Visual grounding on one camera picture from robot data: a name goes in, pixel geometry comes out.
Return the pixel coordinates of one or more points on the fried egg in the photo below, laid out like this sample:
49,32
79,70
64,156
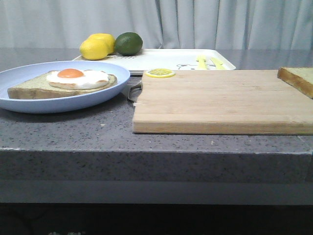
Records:
80,78

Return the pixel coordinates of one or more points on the bread slice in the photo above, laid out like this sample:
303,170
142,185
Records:
49,85
300,78

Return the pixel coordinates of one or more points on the light blue plate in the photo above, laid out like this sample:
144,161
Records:
15,76

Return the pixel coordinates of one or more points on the white tray with bear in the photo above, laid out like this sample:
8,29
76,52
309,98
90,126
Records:
174,59

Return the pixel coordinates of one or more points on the lemon slice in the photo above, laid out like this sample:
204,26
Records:
160,73

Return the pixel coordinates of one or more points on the yellow plastic fork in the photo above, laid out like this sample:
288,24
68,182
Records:
201,59

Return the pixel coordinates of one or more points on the green lime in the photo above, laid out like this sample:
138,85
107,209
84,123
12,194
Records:
128,44

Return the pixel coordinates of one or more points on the yellow plastic knife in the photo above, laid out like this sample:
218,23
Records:
218,63

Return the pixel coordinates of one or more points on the front yellow lemon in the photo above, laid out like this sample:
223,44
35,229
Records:
94,49

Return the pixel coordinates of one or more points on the yellow lemon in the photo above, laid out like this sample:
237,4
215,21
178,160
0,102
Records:
108,38
94,49

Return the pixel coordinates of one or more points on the rear yellow lemon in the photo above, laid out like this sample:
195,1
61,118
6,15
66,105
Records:
108,38

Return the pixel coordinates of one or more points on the wooden cutting board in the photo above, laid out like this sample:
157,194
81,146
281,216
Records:
239,102

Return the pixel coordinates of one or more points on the white curtain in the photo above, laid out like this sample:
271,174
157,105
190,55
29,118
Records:
211,24

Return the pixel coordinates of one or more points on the metal cutting board handle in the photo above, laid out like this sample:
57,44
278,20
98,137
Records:
134,92

